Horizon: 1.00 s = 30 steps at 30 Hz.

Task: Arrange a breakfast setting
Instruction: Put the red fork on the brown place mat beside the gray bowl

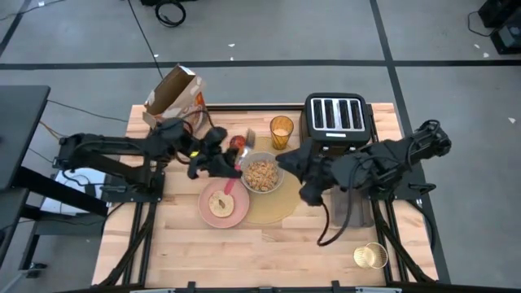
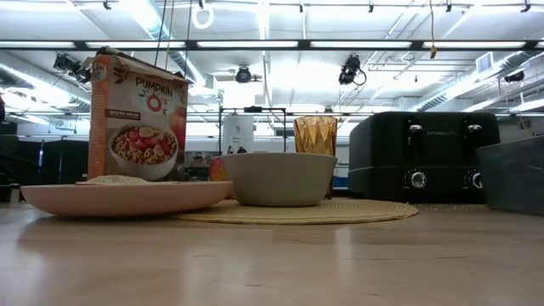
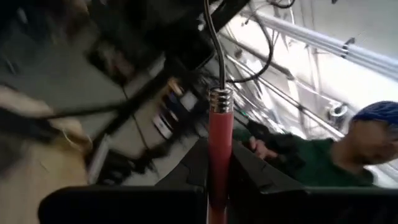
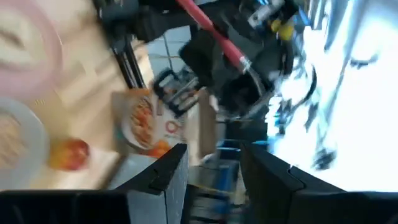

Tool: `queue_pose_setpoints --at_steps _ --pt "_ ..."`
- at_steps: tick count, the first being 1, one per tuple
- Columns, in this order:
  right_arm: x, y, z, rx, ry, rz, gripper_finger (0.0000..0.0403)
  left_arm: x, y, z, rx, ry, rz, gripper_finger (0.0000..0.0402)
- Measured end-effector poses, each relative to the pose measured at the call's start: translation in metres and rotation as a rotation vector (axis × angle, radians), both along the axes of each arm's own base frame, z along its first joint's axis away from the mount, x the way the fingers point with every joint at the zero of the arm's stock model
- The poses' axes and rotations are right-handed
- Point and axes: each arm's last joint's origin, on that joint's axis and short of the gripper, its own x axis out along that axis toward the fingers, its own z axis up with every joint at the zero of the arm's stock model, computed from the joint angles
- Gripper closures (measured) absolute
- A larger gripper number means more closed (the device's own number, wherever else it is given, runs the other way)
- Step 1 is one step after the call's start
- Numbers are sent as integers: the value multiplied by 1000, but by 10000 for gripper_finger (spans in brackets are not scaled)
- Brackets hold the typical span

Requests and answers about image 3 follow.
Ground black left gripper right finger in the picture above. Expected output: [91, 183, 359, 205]
[231, 140, 305, 197]

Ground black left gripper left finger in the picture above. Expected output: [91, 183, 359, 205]
[155, 136, 209, 191]

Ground red-handled silver fork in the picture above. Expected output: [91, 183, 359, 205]
[203, 0, 235, 224]

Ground person's hand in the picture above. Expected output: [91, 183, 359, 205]
[248, 136, 279, 161]

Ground black handheld object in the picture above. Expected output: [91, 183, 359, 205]
[246, 119, 304, 163]

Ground person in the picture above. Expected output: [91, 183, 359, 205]
[233, 100, 398, 189]

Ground white overhead pipe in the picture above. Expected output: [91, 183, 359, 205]
[241, 9, 398, 82]

